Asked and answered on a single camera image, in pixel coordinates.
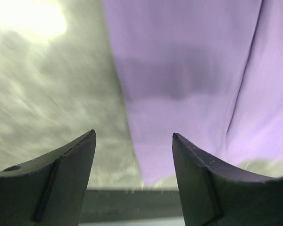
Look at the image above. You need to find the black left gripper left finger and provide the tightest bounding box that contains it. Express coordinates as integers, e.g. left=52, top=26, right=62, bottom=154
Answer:
left=0, top=130, right=96, bottom=226

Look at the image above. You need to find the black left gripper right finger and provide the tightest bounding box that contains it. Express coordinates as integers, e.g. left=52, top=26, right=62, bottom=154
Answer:
left=172, top=133, right=283, bottom=226

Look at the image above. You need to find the purple t shirt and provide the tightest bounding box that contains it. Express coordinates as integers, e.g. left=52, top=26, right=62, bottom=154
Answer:
left=103, top=0, right=283, bottom=185

